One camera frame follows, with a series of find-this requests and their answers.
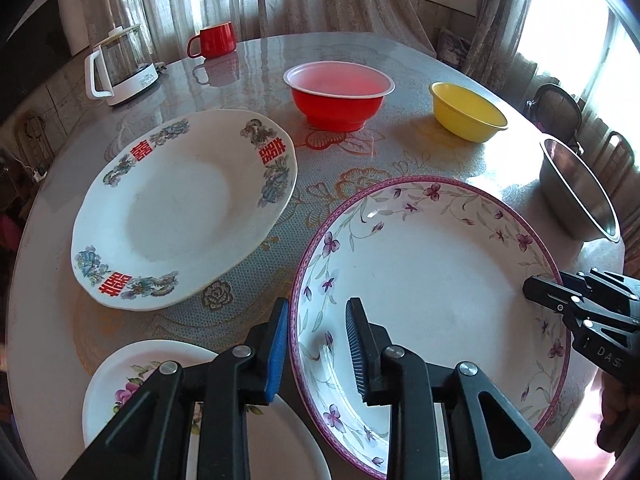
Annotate yellow bowl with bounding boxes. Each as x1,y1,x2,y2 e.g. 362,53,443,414
428,82,509,143

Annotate white plate red characters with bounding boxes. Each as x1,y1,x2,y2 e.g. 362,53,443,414
70,108,297,311

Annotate beige curtain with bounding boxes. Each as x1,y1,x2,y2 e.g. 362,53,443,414
81,0,435,63

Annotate purple floral rimmed plate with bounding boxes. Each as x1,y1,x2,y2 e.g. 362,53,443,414
290,176,570,479

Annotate stainless steel bowl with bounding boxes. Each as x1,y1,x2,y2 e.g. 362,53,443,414
539,138,622,243

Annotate small pink rose plate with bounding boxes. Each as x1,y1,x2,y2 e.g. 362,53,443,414
82,339,331,480

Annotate red plastic bowl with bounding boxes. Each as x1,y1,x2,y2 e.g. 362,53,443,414
283,61,395,132

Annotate white glass electric kettle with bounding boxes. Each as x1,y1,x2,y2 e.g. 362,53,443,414
85,24,158,106

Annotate red mug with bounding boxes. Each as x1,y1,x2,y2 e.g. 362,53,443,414
186,22,236,58

